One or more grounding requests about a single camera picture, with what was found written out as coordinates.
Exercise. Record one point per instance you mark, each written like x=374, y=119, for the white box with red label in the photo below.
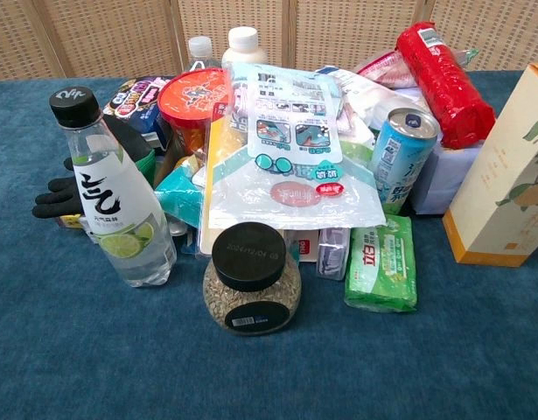
x=301, y=245

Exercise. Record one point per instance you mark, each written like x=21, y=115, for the tall cream orange box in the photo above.
x=505, y=184

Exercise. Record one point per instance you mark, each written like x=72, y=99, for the white teal wipes pouch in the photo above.
x=290, y=153

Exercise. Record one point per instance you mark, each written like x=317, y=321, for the yellow flat package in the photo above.
x=220, y=144

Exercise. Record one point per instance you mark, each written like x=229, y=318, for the glass jar of seeds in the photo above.
x=251, y=297

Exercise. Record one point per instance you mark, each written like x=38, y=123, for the teal wet wipe packet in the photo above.
x=181, y=192

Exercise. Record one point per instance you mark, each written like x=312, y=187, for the green soap bar pack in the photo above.
x=381, y=267

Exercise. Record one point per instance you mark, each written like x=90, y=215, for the orange instant noodle cup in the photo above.
x=190, y=109

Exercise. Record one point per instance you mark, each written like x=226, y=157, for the light blue drink can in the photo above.
x=400, y=162

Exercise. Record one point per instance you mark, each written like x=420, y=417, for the lime sparkling water bottle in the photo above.
x=120, y=210

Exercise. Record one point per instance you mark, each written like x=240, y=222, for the milky bottle with cream cap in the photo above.
x=244, y=48

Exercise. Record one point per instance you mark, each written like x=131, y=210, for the clear bottle with white cap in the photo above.
x=200, y=54

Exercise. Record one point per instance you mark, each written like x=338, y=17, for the purple snack bag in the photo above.
x=135, y=102

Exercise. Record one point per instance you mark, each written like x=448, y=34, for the lavender tissue pack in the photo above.
x=439, y=179

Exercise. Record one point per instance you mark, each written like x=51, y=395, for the pink white plastic package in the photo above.
x=384, y=70

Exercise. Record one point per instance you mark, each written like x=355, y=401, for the blue carpet table cover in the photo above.
x=120, y=350

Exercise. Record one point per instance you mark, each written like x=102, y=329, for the black work glove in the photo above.
x=58, y=201

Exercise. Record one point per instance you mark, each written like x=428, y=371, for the red wrapped cylindrical package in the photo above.
x=448, y=87

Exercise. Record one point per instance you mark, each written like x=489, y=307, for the woven rattan folding screen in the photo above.
x=120, y=35

